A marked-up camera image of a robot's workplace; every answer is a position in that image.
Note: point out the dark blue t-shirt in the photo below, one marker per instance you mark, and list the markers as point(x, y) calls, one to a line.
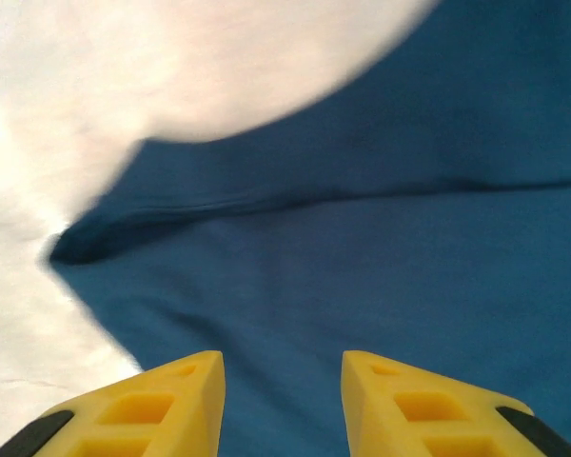
point(361, 266)

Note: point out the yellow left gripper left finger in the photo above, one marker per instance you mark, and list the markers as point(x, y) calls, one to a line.
point(138, 414)

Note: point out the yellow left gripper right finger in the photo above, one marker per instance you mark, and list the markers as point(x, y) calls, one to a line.
point(423, 414)

